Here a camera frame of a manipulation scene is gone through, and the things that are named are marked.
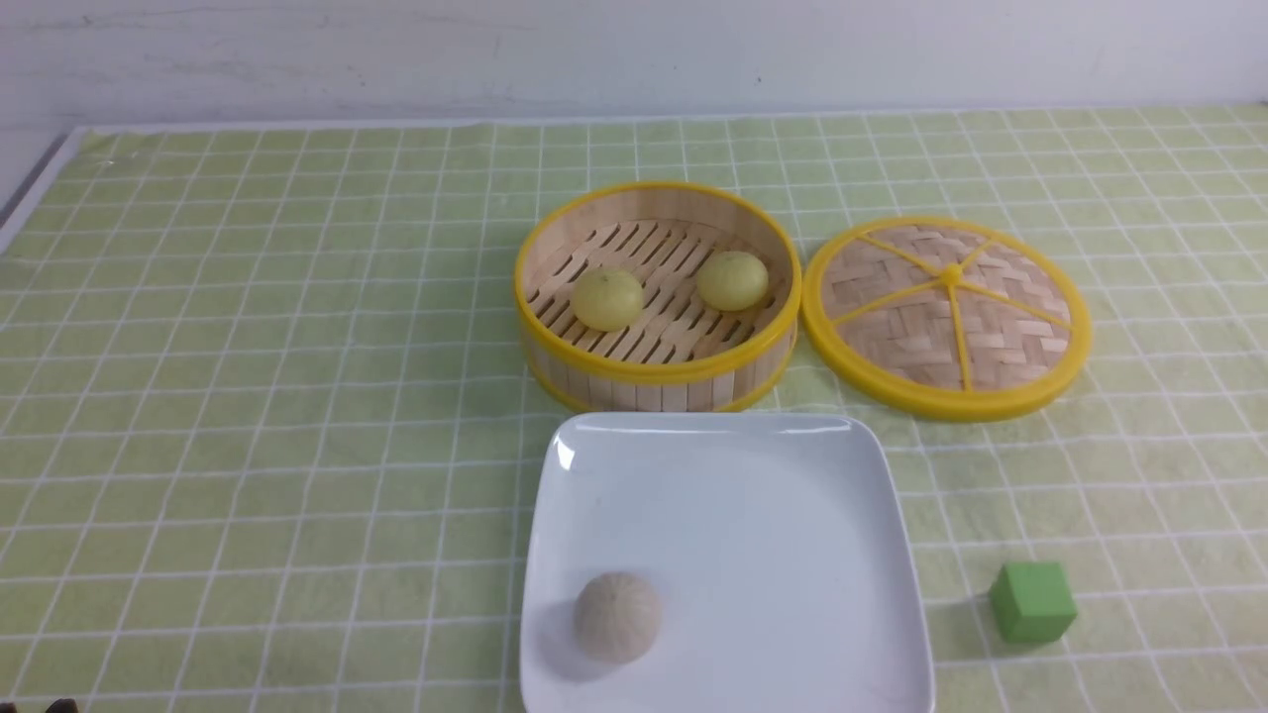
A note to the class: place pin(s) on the green cube block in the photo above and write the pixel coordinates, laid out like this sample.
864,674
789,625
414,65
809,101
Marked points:
1032,602

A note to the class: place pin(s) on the white square plate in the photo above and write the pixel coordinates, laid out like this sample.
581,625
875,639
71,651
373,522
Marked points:
775,541

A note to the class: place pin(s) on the grey steamed bun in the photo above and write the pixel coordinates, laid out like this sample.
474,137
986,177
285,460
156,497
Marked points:
617,617

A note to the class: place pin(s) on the yellow steamed bun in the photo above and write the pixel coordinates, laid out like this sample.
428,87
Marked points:
732,281
607,299

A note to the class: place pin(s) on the bamboo steamer basket yellow rim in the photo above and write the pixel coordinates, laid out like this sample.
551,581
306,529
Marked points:
679,355

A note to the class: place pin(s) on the woven bamboo steamer lid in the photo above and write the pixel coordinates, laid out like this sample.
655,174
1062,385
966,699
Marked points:
945,319

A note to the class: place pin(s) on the green checkered tablecloth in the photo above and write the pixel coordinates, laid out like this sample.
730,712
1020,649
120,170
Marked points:
269,442

